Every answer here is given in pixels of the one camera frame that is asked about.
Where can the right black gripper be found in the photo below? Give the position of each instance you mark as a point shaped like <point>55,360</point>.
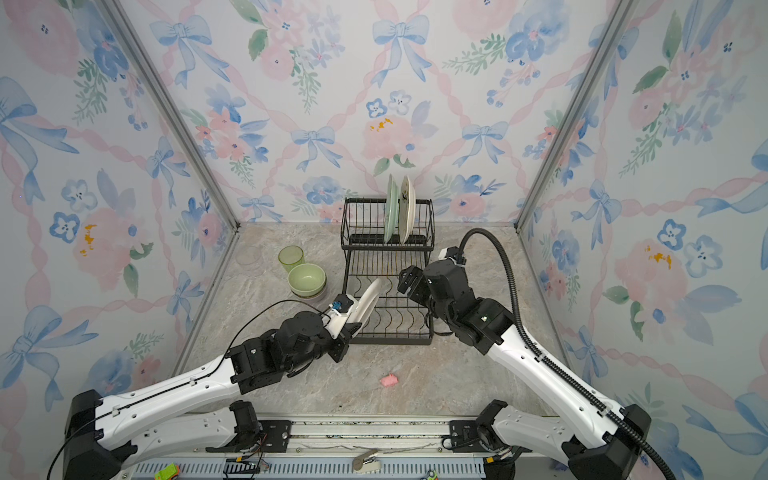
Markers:
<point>415,274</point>

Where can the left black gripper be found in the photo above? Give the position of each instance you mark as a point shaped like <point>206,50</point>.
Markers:
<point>344,339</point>

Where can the white floral plate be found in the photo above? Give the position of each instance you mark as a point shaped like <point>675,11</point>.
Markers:
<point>363,307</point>

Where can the light green ceramic bowl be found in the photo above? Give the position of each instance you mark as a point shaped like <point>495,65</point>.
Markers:
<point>307,277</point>

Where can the pale green plate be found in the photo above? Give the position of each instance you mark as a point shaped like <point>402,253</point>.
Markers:
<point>391,210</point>

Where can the green glass cup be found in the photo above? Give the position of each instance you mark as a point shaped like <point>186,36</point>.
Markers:
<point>290,257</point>

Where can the clear glass cup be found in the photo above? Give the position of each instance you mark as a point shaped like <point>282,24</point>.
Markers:
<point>249,255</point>

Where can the red white patterned bowl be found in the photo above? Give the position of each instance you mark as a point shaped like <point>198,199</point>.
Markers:
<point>310,296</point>

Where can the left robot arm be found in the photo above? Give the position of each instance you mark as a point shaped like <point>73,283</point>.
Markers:
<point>202,408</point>

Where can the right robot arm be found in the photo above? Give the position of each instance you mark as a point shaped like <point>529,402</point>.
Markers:
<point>591,434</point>

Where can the pink eraser piece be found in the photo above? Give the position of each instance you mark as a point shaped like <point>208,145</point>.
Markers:
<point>389,381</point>

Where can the cream patterned plate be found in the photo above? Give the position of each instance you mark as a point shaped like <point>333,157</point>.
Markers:
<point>407,210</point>

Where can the green yellow small toy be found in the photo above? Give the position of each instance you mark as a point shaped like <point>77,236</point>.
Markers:
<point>169,472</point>

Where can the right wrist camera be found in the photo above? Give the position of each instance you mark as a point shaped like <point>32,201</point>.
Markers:
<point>454,253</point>

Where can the black wire dish rack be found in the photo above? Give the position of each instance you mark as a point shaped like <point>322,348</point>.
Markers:
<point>395,320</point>

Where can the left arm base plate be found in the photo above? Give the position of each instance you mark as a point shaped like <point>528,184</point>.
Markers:
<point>270,436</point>

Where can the aluminium rail frame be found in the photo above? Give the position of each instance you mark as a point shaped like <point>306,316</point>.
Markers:
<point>324,448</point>

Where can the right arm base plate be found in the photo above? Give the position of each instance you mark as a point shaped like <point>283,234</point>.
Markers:
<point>466,436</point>

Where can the right aluminium corner post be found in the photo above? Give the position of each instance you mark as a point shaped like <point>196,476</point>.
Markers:
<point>607,42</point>

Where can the aluminium corner post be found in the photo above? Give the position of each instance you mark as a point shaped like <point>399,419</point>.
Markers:
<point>607,42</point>
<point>118,20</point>

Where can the left aluminium corner post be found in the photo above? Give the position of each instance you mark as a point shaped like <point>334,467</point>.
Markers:
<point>118,20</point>

